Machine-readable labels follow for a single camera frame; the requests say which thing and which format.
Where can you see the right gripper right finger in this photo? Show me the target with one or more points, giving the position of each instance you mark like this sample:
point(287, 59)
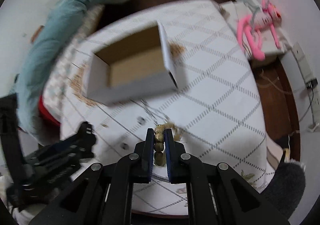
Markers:
point(185, 168)

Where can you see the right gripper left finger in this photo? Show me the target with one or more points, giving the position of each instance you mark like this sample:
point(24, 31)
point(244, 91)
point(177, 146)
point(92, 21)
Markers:
point(133, 168)

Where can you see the red bedding under mattress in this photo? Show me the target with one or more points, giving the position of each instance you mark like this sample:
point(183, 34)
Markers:
point(44, 113)

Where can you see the patterned white tablecloth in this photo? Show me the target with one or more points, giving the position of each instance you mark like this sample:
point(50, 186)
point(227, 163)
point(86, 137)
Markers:
point(176, 64)

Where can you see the white cardboard box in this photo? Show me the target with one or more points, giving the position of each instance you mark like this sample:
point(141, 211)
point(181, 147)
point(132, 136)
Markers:
point(138, 65)

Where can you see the brown plush item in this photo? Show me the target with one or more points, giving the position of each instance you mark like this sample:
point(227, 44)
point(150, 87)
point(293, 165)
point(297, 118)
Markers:
point(36, 33)

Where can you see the checkered bed sheet mattress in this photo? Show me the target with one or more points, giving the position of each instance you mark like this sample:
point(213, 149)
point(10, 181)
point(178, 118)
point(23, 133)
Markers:
point(91, 21)

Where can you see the white power strip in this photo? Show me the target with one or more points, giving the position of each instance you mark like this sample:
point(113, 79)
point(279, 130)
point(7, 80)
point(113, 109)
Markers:
point(311, 87)

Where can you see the white side box stand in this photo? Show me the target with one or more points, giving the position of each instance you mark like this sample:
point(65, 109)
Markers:
point(232, 12)

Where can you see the pink panther plush toy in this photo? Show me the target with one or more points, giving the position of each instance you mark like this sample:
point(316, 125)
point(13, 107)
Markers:
point(264, 18)

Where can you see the teal duvet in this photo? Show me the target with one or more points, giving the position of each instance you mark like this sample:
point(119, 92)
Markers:
point(61, 25)

